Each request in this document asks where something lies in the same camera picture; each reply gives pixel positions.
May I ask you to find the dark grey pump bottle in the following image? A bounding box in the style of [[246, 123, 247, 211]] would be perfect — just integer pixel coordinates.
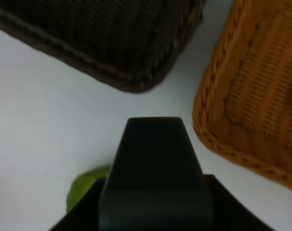
[[99, 117, 216, 231]]

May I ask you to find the green lime fruit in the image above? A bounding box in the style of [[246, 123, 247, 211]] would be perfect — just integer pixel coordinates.
[[66, 166, 111, 213]]

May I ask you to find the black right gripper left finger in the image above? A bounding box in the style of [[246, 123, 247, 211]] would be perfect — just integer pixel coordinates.
[[51, 178, 105, 231]]

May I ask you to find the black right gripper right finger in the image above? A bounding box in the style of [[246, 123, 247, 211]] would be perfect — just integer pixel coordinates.
[[204, 175, 272, 231]]

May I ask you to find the orange wicker basket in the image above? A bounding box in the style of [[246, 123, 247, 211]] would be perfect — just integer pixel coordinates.
[[192, 0, 292, 189]]

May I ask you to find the dark brown wicker basket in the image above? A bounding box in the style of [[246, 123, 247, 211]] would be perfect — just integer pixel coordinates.
[[0, 0, 205, 93]]

